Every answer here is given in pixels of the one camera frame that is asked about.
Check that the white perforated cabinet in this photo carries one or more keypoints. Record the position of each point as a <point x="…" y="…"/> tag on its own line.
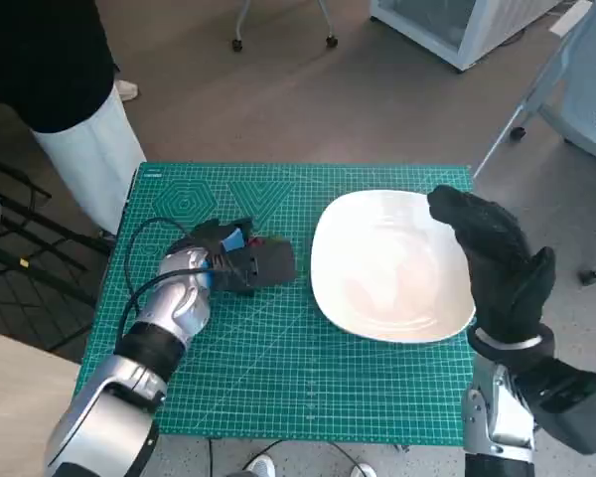
<point x="477" y="40"/>

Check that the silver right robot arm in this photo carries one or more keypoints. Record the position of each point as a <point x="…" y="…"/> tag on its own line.
<point x="501" y="417"/>

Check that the green cutting mat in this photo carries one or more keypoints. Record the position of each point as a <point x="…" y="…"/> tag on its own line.
<point x="278" y="372"/>

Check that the light wooden desk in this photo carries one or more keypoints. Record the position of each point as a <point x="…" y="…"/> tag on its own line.
<point x="10" y="407"/>

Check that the red toy grape bunch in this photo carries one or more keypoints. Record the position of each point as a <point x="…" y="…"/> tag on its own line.
<point x="254" y="242"/>

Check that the chair legs with casters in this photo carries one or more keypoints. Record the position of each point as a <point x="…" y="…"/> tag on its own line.
<point x="237" y="45"/>

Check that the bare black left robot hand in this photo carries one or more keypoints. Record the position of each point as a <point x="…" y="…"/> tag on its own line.
<point x="228" y="229"/>

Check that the person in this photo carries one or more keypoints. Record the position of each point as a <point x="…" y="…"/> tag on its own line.
<point x="40" y="49"/>

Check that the grey mesh chair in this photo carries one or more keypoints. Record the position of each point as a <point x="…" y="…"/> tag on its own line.
<point x="586" y="99"/>

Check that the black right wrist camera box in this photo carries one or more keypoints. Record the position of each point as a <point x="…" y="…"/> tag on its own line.
<point x="571" y="407"/>

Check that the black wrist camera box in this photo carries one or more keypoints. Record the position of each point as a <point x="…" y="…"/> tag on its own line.
<point x="571" y="407"/>
<point x="268" y="263"/>

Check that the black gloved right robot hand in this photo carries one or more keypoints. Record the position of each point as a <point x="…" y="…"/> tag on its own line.
<point x="501" y="258"/>

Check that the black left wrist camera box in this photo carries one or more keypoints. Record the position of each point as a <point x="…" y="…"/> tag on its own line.
<point x="268" y="263"/>

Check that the white shoe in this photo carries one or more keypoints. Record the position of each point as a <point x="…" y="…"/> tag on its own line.
<point x="260" y="467"/>
<point x="362" y="471"/>

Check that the white square plate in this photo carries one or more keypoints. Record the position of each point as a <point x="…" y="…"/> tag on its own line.
<point x="387" y="268"/>

